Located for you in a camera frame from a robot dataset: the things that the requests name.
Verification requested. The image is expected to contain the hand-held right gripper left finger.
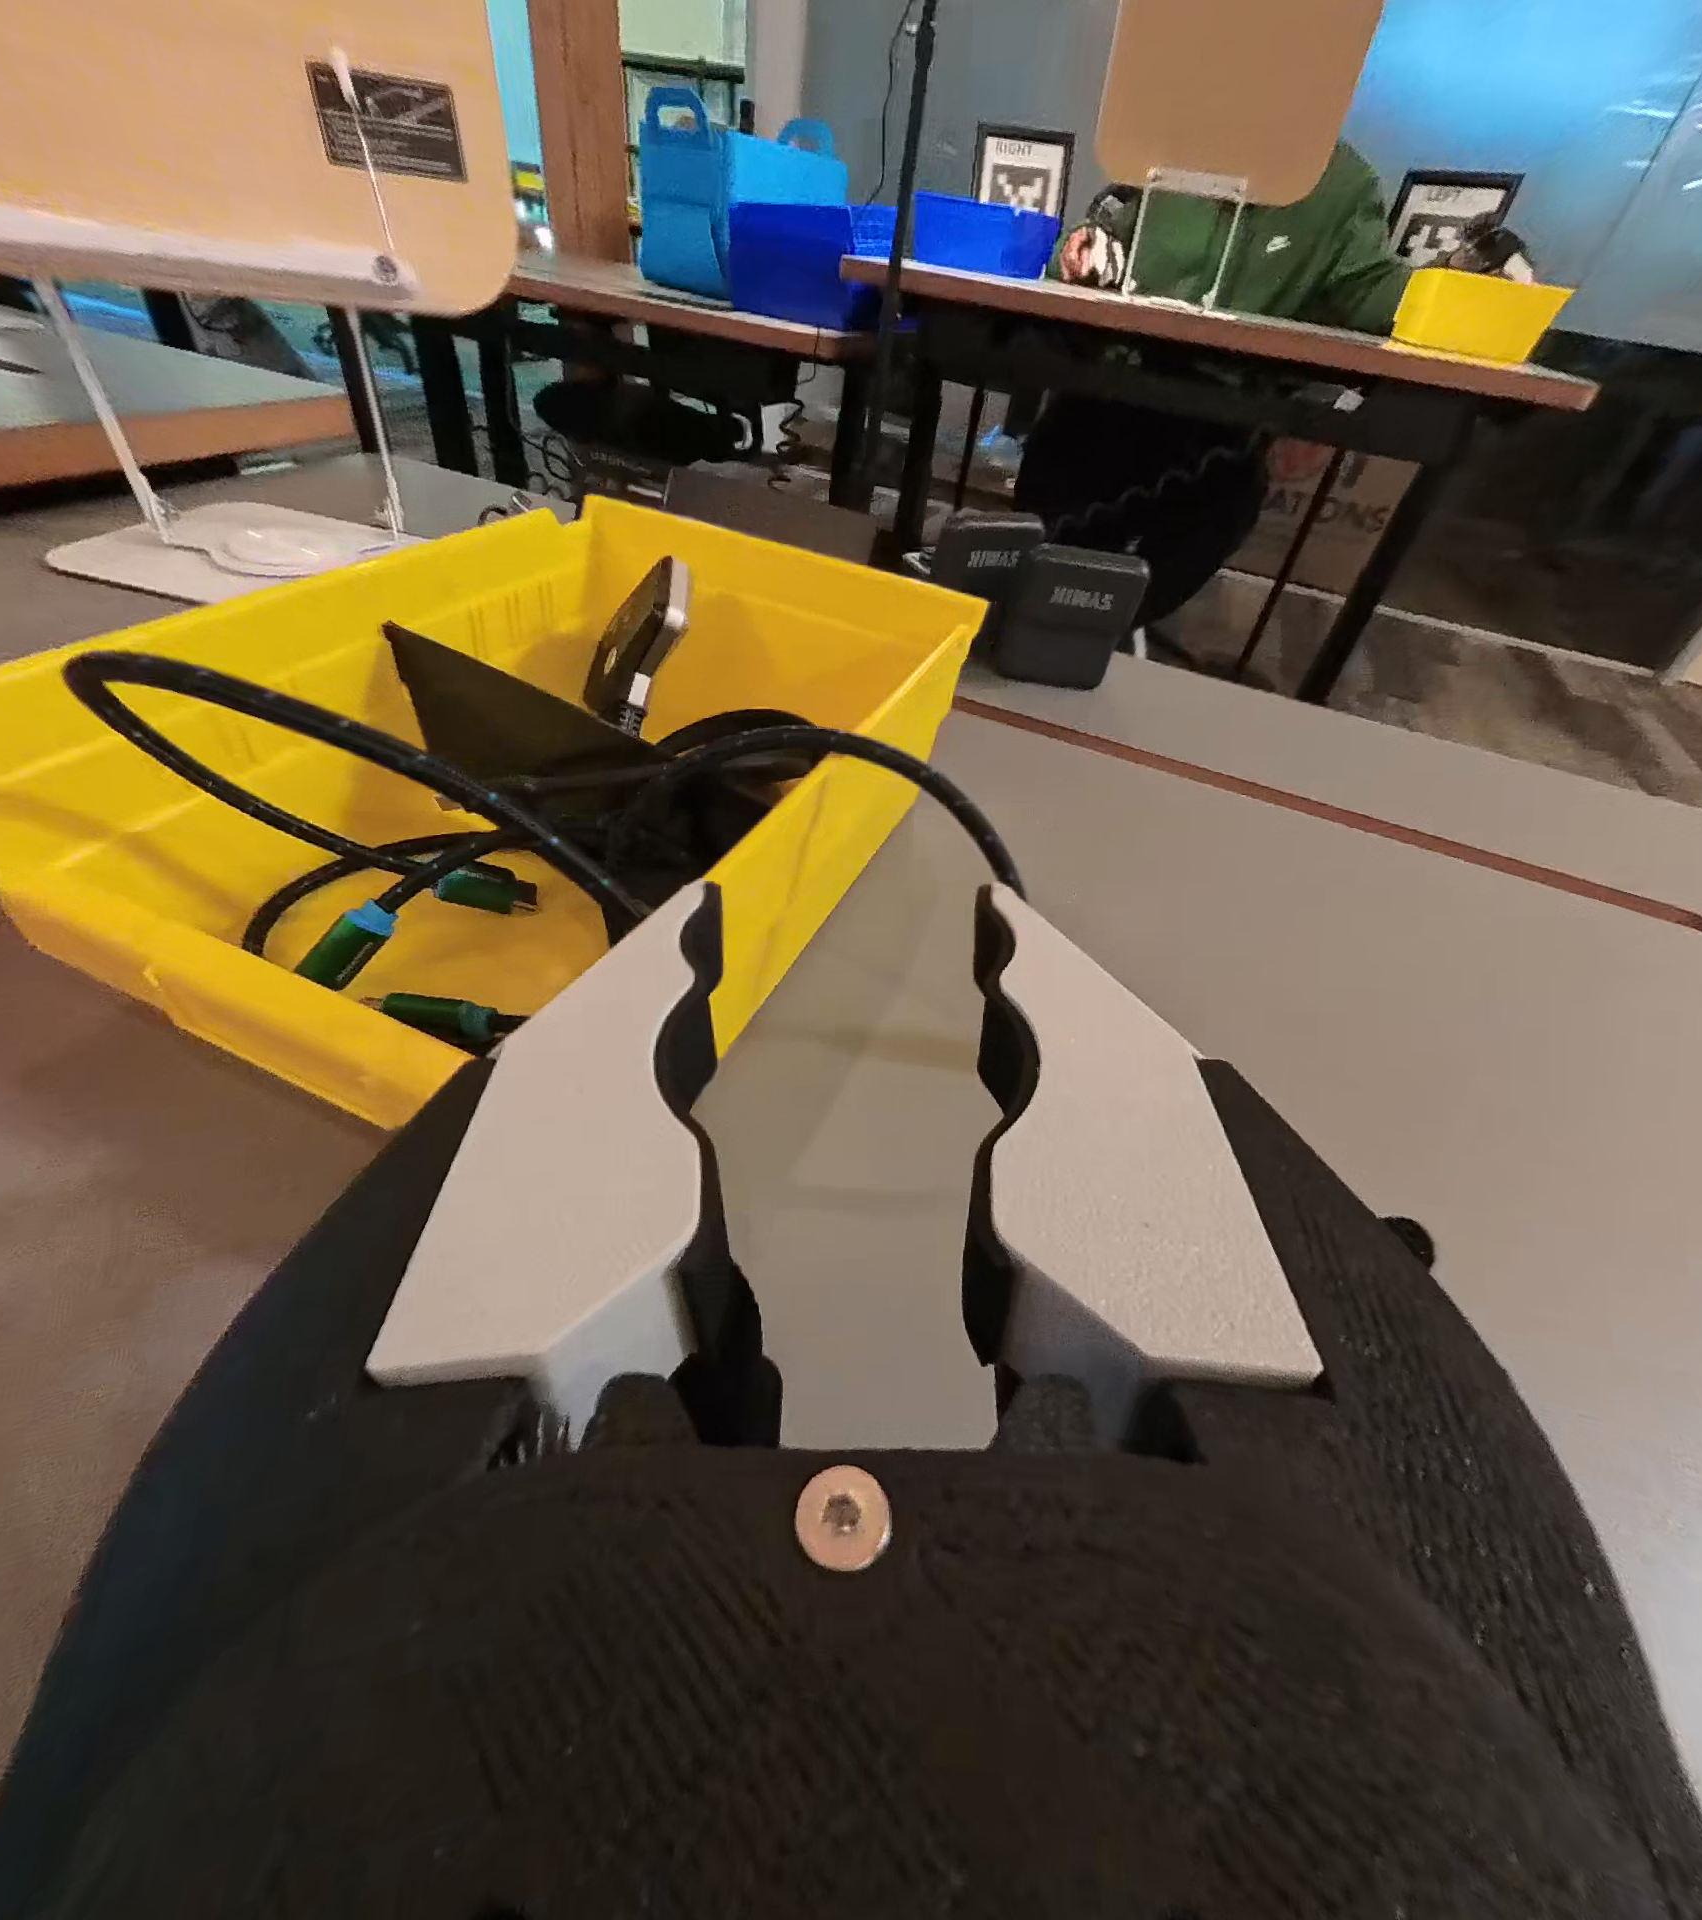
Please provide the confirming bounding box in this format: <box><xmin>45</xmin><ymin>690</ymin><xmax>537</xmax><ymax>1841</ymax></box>
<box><xmin>363</xmin><ymin>882</ymin><xmax>787</xmax><ymax>1450</ymax></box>

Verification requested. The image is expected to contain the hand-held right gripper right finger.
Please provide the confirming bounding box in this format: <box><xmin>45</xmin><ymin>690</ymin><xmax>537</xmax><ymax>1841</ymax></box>
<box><xmin>962</xmin><ymin>882</ymin><xmax>1329</xmax><ymax>1454</ymax></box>

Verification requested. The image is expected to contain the thin black hub cable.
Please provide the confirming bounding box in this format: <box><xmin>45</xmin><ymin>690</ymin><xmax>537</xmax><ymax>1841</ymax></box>
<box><xmin>551</xmin><ymin>708</ymin><xmax>831</xmax><ymax>920</ymax></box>

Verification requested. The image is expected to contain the yellow bin with black divider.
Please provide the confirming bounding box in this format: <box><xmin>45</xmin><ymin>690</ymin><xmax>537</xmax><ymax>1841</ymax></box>
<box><xmin>0</xmin><ymin>493</ymin><xmax>993</xmax><ymax>1130</ymax></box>

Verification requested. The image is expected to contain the black USB hub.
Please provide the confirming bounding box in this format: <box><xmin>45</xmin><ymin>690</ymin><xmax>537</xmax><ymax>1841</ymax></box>
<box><xmin>581</xmin><ymin>553</ymin><xmax>699</xmax><ymax>740</ymax></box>

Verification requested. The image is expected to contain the black HDMI cable green plug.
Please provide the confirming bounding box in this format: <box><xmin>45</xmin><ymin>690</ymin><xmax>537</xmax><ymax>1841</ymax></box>
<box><xmin>60</xmin><ymin>648</ymin><xmax>1028</xmax><ymax>931</ymax></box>
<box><xmin>361</xmin><ymin>989</ymin><xmax>535</xmax><ymax>1049</ymax></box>
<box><xmin>240</xmin><ymin>831</ymin><xmax>546</xmax><ymax>991</ymax></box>

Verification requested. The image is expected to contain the black divider panel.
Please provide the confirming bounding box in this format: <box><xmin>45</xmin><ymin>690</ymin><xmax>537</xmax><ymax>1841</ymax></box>
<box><xmin>382</xmin><ymin>617</ymin><xmax>795</xmax><ymax>804</ymax></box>

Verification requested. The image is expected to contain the cardboard box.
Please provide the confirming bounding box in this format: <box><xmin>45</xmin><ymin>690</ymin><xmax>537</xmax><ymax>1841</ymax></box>
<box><xmin>1218</xmin><ymin>445</ymin><xmax>1427</xmax><ymax>599</ymax></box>

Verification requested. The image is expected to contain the black office chair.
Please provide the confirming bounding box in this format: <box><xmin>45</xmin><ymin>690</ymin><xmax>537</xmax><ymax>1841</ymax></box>
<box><xmin>1013</xmin><ymin>391</ymin><xmax>1271</xmax><ymax>630</ymax></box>
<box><xmin>533</xmin><ymin>371</ymin><xmax>767</xmax><ymax>470</ymax></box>

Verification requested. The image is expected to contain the yellow plastic bin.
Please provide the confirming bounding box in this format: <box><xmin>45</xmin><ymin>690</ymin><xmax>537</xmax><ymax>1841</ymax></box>
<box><xmin>1391</xmin><ymin>265</ymin><xmax>1576</xmax><ymax>365</ymax></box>

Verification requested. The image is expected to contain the dark blue plastic bin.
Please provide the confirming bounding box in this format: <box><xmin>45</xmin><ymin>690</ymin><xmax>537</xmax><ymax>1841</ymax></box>
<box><xmin>725</xmin><ymin>197</ymin><xmax>890</xmax><ymax>331</ymax></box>

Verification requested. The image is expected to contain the light blue caddy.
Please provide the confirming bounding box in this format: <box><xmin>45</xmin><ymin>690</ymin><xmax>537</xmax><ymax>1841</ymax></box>
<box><xmin>639</xmin><ymin>85</ymin><xmax>735</xmax><ymax>300</ymax></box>
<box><xmin>722</xmin><ymin>115</ymin><xmax>855</xmax><ymax>211</ymax></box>

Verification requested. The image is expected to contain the framed marker tag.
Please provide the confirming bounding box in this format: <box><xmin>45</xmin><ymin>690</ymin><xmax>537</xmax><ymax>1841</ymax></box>
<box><xmin>1387</xmin><ymin>167</ymin><xmax>1529</xmax><ymax>264</ymax></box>
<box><xmin>970</xmin><ymin>122</ymin><xmax>1079</xmax><ymax>222</ymax></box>

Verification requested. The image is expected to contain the studio lamp on stand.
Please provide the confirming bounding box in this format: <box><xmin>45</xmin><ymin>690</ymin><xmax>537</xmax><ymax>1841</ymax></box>
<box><xmin>866</xmin><ymin>0</ymin><xmax>946</xmax><ymax>503</ymax></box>

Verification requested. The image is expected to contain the wooden board on clear stand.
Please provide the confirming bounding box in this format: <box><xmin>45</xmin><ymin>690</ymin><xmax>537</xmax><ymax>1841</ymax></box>
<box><xmin>1095</xmin><ymin>0</ymin><xmax>1388</xmax><ymax>309</ymax></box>

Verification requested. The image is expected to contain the wooden board with black label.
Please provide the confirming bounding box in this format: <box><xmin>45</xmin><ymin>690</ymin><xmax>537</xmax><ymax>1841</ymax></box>
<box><xmin>0</xmin><ymin>0</ymin><xmax>521</xmax><ymax>606</ymax></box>

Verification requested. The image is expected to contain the wooden post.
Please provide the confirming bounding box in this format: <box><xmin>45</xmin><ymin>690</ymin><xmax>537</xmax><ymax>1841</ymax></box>
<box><xmin>528</xmin><ymin>0</ymin><xmax>637</xmax><ymax>270</ymax></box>

